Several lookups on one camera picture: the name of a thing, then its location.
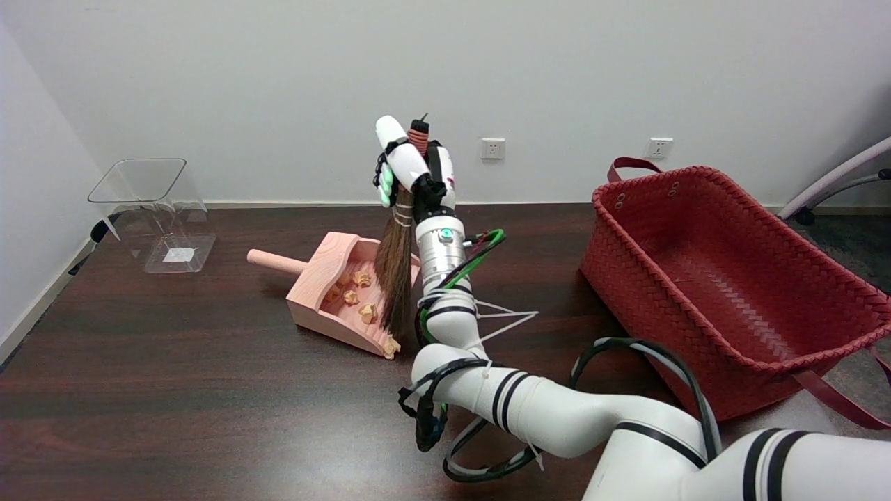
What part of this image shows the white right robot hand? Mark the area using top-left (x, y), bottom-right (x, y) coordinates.
top-left (372, 115), bottom-right (457, 225)

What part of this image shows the brown bristle hand broom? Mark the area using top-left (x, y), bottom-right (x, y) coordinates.
top-left (374, 111), bottom-right (431, 342)

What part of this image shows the wooden dustpan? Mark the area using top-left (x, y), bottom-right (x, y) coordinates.
top-left (247, 232), bottom-right (422, 359)

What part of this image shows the clear plastic container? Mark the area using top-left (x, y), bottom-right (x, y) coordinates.
top-left (88, 158), bottom-right (216, 274)

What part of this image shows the red woven basket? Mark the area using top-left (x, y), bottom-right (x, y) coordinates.
top-left (579, 157), bottom-right (891, 430)

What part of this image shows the grey office chair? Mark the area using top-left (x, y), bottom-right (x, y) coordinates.
top-left (778, 136), bottom-right (891, 225)

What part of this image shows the green and black robot cable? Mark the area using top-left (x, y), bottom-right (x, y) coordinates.
top-left (398, 228), bottom-right (505, 453)

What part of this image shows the black and grey robot cable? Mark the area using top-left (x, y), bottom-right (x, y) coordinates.
top-left (442, 337), bottom-right (721, 483)

